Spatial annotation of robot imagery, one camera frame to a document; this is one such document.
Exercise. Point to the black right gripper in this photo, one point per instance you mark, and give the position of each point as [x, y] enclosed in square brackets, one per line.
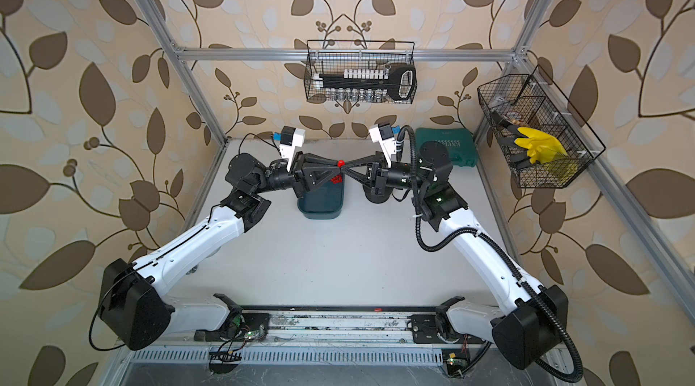
[378, 173]

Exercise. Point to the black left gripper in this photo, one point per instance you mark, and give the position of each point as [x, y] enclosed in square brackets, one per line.
[302, 172]

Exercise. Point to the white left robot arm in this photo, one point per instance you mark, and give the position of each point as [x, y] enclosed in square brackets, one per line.
[134, 301]

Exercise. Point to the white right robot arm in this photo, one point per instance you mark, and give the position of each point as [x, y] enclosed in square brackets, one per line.
[528, 322]

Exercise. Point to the black dome screw fixture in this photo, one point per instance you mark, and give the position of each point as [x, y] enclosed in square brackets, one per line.
[377, 198]

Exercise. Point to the dark teal plastic tray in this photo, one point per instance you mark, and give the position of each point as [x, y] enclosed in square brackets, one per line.
[324, 203]

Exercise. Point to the black socket set holder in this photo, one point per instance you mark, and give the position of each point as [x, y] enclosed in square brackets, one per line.
[396, 82]

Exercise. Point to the green plastic tool case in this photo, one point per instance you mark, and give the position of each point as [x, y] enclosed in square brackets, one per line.
[459, 143]

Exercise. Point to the black pliers in basket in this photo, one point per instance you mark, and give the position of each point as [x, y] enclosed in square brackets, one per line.
[518, 156]

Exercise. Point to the yellow rubber glove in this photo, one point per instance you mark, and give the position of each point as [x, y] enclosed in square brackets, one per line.
[542, 147]

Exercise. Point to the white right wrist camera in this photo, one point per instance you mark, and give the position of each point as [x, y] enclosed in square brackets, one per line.
[383, 134]

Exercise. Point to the black wire basket back wall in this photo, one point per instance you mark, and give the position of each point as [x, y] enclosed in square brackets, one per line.
[329, 56]

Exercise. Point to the black wire basket wall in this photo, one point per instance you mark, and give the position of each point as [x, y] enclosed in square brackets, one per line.
[526, 100]
[329, 56]

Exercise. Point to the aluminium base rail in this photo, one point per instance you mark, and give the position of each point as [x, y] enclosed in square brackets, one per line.
[332, 338]

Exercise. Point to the black wire basket right wall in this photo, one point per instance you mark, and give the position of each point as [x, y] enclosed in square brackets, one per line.
[526, 100]

